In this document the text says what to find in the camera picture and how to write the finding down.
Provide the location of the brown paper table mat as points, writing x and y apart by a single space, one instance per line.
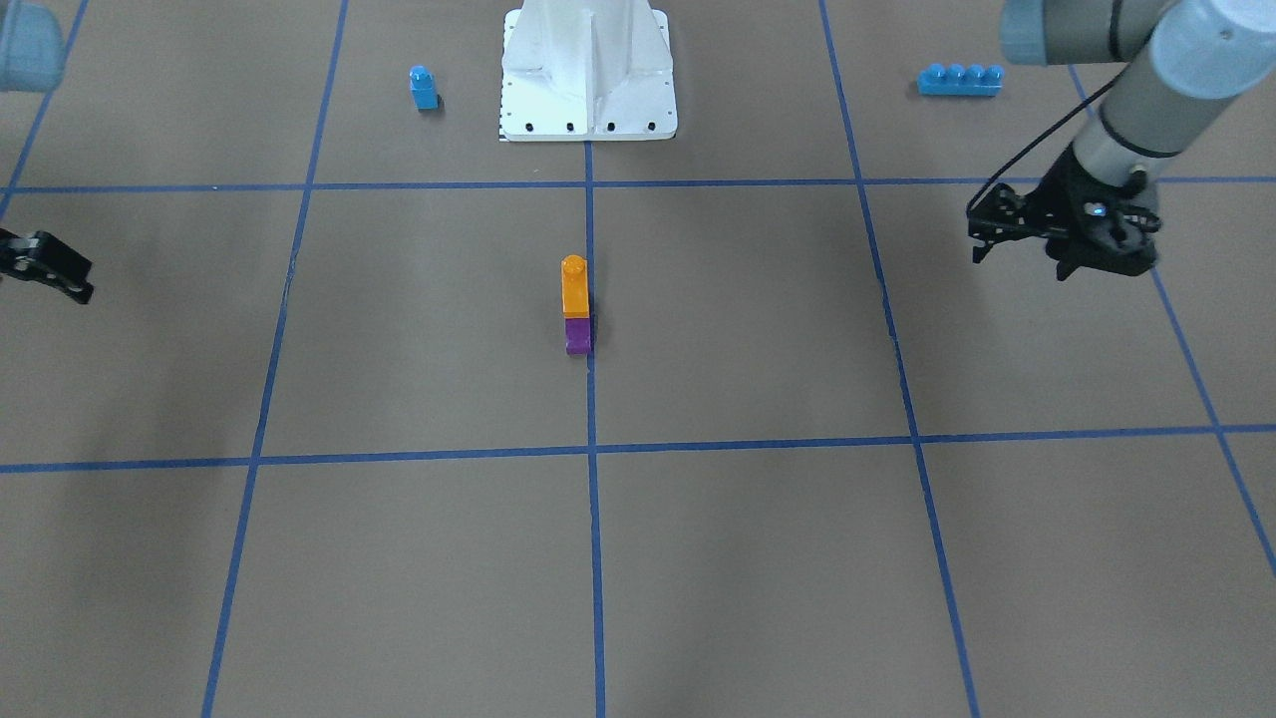
316 449

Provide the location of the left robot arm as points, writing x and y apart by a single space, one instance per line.
1183 64

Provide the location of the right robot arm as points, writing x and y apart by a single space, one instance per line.
33 59

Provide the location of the blue block far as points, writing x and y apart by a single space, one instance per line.
956 80

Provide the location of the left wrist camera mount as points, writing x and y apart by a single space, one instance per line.
999 214

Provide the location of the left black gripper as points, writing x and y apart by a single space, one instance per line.
1063 189

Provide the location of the orange trapezoid block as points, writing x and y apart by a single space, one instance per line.
574 288

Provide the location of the purple trapezoid block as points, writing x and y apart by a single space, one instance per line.
578 336

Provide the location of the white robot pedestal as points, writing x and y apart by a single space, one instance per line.
587 71

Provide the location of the blue block near pedestal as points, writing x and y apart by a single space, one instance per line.
422 89

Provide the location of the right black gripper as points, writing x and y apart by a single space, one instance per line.
48 264

